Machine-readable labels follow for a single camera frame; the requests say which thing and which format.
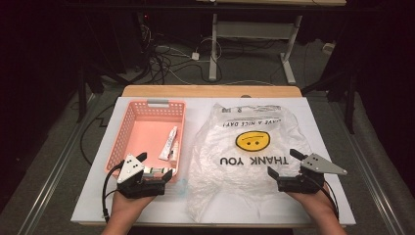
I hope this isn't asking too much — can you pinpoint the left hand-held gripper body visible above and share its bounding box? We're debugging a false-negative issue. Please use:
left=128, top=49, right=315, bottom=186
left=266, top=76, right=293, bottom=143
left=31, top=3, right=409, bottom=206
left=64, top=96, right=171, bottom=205
left=115, top=154, right=166, bottom=200

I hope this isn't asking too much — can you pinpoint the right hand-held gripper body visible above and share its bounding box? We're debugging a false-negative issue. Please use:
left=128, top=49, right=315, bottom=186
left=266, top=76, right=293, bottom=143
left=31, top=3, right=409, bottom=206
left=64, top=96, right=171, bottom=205
left=277, top=153, right=347, bottom=194

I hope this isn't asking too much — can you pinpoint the small white tube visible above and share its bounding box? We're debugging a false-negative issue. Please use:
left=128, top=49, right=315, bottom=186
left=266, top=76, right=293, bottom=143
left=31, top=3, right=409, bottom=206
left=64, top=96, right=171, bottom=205
left=169, top=140, right=180, bottom=165

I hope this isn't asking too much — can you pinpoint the pink plastic basket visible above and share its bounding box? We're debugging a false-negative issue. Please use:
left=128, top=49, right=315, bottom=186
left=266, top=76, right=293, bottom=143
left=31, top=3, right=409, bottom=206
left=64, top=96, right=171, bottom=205
left=104, top=99, right=187, bottom=184

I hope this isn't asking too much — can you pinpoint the long white pink tube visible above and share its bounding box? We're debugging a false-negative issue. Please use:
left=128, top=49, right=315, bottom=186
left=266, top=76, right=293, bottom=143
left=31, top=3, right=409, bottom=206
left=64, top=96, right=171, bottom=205
left=158, top=125, right=179, bottom=162

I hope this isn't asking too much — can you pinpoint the clear smiley plastic bag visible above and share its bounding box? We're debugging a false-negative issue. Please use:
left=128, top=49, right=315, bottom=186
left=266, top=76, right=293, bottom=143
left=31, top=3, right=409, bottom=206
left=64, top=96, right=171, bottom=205
left=185, top=102, right=313, bottom=223

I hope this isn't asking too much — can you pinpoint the person's left hand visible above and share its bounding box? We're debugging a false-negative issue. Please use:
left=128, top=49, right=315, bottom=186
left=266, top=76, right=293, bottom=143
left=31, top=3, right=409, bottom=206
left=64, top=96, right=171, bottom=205
left=109, top=190, right=156, bottom=218

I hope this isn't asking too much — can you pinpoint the person's right hand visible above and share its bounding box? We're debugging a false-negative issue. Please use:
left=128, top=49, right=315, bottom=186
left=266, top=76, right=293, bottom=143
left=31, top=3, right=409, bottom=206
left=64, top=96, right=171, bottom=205
left=287, top=185, right=339, bottom=218

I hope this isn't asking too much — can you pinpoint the white board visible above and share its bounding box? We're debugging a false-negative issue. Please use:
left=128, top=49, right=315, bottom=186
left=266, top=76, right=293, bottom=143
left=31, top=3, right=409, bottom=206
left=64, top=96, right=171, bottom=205
left=70, top=96, right=356, bottom=226

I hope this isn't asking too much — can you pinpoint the black stand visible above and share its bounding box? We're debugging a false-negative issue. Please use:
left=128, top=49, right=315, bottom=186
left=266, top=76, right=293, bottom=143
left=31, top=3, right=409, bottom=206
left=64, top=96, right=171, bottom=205
left=76, top=65, right=99, bottom=123
left=301, top=70, right=357, bottom=135

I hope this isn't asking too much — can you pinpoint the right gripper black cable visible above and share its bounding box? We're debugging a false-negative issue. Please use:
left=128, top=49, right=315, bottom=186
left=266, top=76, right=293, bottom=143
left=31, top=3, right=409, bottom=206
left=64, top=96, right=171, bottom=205
left=322, top=182, right=341, bottom=220

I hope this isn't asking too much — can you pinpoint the black floor cable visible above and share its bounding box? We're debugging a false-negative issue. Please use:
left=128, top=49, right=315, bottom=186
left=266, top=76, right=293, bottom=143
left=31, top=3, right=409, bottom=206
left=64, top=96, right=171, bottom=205
left=79, top=104, right=115, bottom=166

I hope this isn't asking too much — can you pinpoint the metal floor rail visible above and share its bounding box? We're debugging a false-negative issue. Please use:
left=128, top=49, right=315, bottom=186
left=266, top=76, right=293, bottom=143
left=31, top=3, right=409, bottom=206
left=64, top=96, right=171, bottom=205
left=18, top=94, right=99, bottom=235
left=329, top=101, right=406, bottom=235

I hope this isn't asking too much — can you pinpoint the tangle of floor cables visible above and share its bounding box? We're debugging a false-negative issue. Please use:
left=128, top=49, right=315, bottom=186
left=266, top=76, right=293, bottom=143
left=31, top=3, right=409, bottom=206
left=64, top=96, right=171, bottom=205
left=140, top=23, right=223, bottom=86

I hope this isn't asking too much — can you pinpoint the white metal desk frame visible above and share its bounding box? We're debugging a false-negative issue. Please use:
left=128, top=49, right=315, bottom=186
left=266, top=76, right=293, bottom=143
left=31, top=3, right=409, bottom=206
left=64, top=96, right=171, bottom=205
left=208, top=13, right=303, bottom=85

